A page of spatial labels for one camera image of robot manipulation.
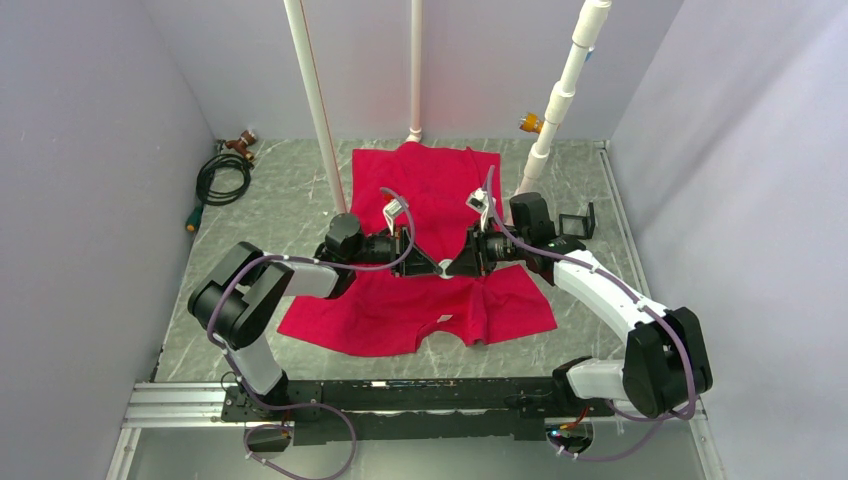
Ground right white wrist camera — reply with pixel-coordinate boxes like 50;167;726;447
466;188;492;219

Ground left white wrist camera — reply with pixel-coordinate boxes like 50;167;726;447
382;199;406;235

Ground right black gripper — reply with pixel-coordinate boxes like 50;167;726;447
446;220;529;278

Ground middle white PVC pole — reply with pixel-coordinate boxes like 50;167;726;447
406;0;423;143

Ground red t-shirt garment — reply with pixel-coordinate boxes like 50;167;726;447
278;143;557;357

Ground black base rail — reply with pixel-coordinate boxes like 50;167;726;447
221;376;612;446

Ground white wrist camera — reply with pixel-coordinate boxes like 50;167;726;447
382;199;406;235
466;188;492;219

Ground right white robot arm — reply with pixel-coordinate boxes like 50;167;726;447
444;189;713;420

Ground brown clamp tool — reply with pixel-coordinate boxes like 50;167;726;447
224;129;257;163

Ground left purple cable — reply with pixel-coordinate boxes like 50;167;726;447
206;187;417;480

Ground orange yellow knob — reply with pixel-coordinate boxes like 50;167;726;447
519;112;545;134

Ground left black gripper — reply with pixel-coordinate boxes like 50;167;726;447
348;224;442;278

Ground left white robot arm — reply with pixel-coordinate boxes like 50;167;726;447
187;213;443;420

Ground right white jointed PVC pole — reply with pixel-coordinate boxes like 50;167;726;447
514;0;613;196

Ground left white PVC pole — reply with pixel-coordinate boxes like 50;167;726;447
283;0;347;213

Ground small black bracket stand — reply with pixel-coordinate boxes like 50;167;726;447
558;202;597;240

